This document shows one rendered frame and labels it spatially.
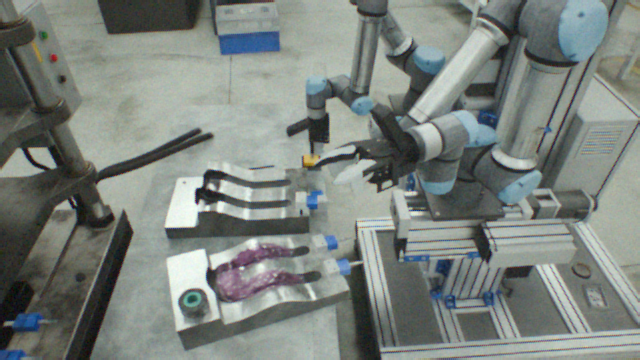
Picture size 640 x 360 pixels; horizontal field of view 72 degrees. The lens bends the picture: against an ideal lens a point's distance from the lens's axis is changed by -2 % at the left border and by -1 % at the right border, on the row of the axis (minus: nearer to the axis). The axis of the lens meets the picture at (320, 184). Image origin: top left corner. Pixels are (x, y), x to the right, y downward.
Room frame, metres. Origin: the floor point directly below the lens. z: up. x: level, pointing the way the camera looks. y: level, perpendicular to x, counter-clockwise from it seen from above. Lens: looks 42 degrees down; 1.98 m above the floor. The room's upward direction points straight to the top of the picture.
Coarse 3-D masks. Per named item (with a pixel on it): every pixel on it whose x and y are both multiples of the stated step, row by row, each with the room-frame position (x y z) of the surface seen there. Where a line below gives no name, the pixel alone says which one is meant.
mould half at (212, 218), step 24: (216, 168) 1.25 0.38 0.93; (240, 168) 1.29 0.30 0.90; (192, 192) 1.20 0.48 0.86; (240, 192) 1.16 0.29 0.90; (264, 192) 1.18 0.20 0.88; (288, 192) 1.17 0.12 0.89; (168, 216) 1.08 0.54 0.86; (192, 216) 1.08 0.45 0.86; (216, 216) 1.04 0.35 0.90; (240, 216) 1.05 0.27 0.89; (264, 216) 1.06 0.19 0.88; (288, 216) 1.05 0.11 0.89
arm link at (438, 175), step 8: (432, 160) 0.75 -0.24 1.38; (440, 160) 0.74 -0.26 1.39; (448, 160) 0.74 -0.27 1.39; (456, 160) 0.74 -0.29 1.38; (424, 168) 0.77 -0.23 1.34; (432, 168) 0.75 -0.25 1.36; (440, 168) 0.74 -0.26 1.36; (448, 168) 0.74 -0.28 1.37; (456, 168) 0.75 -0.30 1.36; (424, 176) 0.76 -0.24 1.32; (432, 176) 0.74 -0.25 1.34; (440, 176) 0.74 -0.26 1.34; (448, 176) 0.74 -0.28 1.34; (424, 184) 0.76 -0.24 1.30; (432, 184) 0.74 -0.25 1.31; (440, 184) 0.74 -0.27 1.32; (448, 184) 0.74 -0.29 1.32; (432, 192) 0.74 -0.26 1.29; (440, 192) 0.74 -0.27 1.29
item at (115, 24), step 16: (112, 0) 4.68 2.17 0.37; (128, 0) 4.70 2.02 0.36; (144, 0) 4.73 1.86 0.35; (160, 0) 4.75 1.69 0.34; (176, 0) 4.77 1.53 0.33; (192, 0) 5.12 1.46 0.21; (112, 16) 4.68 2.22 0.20; (128, 16) 4.70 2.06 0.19; (144, 16) 4.72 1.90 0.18; (160, 16) 4.74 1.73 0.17; (176, 16) 4.76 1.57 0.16; (192, 16) 4.90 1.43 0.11; (112, 32) 4.67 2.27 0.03; (128, 32) 4.69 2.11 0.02; (144, 32) 4.71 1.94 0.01
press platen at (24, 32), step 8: (24, 16) 1.15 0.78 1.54; (0, 24) 1.09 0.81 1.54; (8, 24) 1.10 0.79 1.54; (16, 24) 1.10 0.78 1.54; (24, 24) 1.12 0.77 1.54; (32, 24) 1.14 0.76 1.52; (0, 32) 1.07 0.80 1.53; (8, 32) 1.08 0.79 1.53; (16, 32) 1.09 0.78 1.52; (24, 32) 1.11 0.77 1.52; (32, 32) 1.13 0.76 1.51; (0, 40) 1.06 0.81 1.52; (8, 40) 1.07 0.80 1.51; (16, 40) 1.09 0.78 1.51; (24, 40) 1.10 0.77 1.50; (0, 48) 1.05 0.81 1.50
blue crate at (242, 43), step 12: (228, 36) 4.15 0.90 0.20; (240, 36) 4.18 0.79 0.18; (252, 36) 4.19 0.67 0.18; (264, 36) 4.21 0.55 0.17; (276, 36) 4.23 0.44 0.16; (228, 48) 4.16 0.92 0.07; (240, 48) 4.18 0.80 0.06; (252, 48) 4.19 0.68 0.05; (264, 48) 4.21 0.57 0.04; (276, 48) 4.22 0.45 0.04
